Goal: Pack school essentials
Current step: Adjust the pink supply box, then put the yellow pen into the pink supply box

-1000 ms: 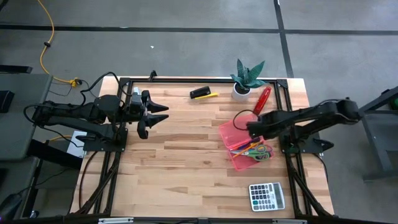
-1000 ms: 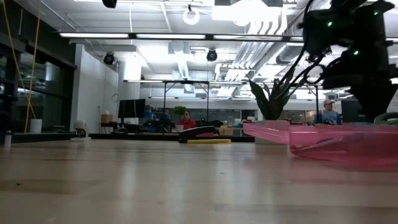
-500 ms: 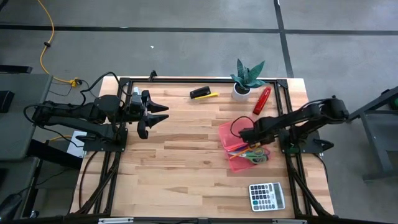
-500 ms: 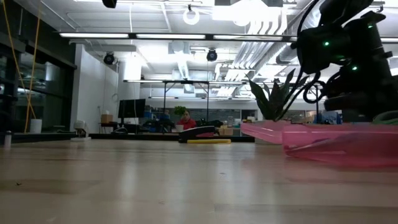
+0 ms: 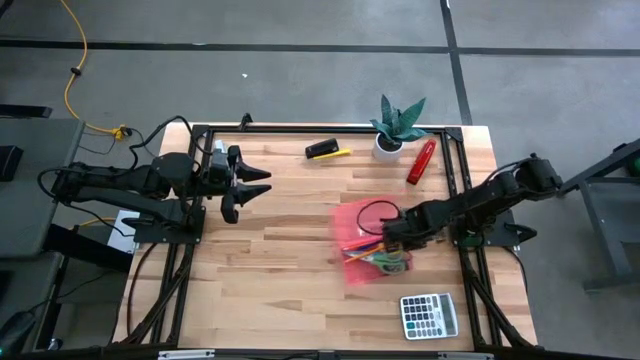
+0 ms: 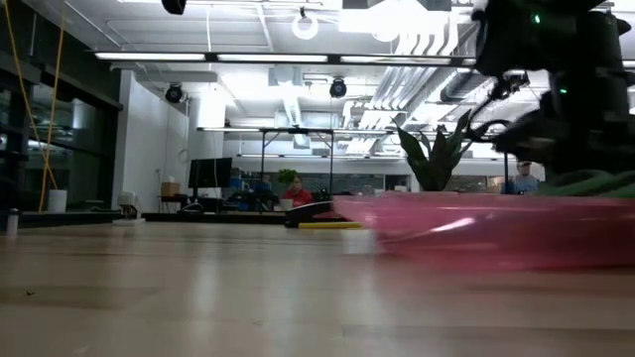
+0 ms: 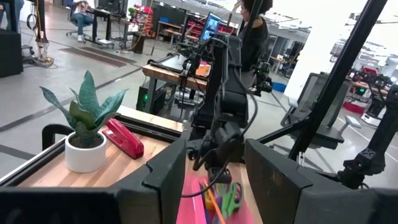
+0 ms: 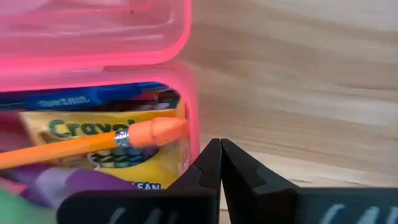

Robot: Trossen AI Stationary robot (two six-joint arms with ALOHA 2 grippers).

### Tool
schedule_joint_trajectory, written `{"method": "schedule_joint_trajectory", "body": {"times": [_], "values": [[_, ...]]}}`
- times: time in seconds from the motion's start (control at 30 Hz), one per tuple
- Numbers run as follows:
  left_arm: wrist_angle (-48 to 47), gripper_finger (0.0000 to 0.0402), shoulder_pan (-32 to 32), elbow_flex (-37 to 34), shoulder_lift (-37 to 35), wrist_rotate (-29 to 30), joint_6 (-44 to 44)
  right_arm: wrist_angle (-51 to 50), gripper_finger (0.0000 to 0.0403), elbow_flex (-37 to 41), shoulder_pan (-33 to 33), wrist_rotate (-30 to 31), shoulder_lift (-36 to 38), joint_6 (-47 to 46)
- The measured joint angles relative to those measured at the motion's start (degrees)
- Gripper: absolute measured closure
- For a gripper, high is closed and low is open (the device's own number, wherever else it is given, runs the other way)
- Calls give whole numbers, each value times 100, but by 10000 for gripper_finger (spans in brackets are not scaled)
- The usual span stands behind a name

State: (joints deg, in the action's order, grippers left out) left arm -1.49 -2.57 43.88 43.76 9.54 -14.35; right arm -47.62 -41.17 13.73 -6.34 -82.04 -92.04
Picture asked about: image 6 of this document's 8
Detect person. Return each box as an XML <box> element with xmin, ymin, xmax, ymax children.
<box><xmin>500</xmin><ymin>161</ymin><xmax>542</xmax><ymax>195</ymax></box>
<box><xmin>282</xmin><ymin>174</ymin><xmax>315</xmax><ymax>208</ymax></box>

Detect green handled scissors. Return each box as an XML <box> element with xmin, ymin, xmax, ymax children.
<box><xmin>538</xmin><ymin>170</ymin><xmax>635</xmax><ymax>198</ymax></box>

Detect snake plant in white pot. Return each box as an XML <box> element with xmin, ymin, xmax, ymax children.
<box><xmin>391</xmin><ymin>108</ymin><xmax>497</xmax><ymax>194</ymax></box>

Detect black metal stand frame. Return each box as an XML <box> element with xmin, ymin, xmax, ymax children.
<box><xmin>258</xmin><ymin>126</ymin><xmax>335</xmax><ymax>214</ymax></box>

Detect black computer monitor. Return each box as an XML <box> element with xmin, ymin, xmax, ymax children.
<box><xmin>188</xmin><ymin>157</ymin><xmax>233</xmax><ymax>189</ymax></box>

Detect pink translucent pencil case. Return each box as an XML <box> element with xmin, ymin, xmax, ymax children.
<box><xmin>332</xmin><ymin>191</ymin><xmax>635</xmax><ymax>270</ymax></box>

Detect long ceiling light bar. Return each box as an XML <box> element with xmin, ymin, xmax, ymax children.
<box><xmin>93</xmin><ymin>51</ymin><xmax>477</xmax><ymax>68</ymax></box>

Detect black stapler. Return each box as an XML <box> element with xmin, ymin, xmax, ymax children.
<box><xmin>285</xmin><ymin>200</ymin><xmax>344</xmax><ymax>229</ymax></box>

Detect small green plant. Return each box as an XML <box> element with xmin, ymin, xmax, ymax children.
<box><xmin>276</xmin><ymin>168</ymin><xmax>299</xmax><ymax>212</ymax></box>

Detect white desk device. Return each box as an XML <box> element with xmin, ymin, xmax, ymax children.
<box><xmin>117</xmin><ymin>191</ymin><xmax>141</xmax><ymax>220</ymax></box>

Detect white bucket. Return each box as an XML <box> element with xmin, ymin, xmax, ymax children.
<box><xmin>47</xmin><ymin>188</ymin><xmax>68</xmax><ymax>213</ymax></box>

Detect white bottle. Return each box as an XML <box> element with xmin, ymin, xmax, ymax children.
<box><xmin>5</xmin><ymin>207</ymin><xmax>20</xmax><ymax>238</ymax></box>

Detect white ring light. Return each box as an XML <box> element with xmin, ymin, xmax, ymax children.
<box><xmin>291</xmin><ymin>12</ymin><xmax>319</xmax><ymax>41</ymax></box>

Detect yellow pole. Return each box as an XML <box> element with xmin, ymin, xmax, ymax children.
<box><xmin>39</xmin><ymin>19</ymin><xmax>66</xmax><ymax>212</ymax></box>
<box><xmin>2</xmin><ymin>0</ymin><xmax>58</xmax><ymax>190</ymax></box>

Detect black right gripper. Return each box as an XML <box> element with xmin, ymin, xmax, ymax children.
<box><xmin>493</xmin><ymin>106</ymin><xmax>635</xmax><ymax>173</ymax></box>

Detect yellow highlighter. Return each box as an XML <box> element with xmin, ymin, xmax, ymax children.
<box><xmin>298</xmin><ymin>221</ymin><xmax>363</xmax><ymax>230</ymax></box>

